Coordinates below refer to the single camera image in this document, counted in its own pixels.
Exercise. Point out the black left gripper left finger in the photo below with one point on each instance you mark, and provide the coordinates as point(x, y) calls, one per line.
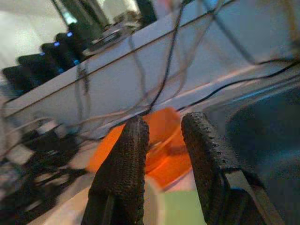
point(122, 178)

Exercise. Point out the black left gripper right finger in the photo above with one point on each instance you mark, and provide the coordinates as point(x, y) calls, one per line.
point(206, 159)

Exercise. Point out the light green plate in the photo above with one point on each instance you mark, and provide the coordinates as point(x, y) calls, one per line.
point(182, 208)

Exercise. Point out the orange plate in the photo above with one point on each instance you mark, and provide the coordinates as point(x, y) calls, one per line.
point(168, 168)

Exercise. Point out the orange bowl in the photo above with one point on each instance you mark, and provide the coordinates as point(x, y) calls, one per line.
point(164, 124)

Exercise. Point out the stainless steel sink basin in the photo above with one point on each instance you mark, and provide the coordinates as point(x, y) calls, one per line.
point(269, 140)

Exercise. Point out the flat grey gadget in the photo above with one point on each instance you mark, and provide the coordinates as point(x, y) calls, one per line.
point(103, 42)

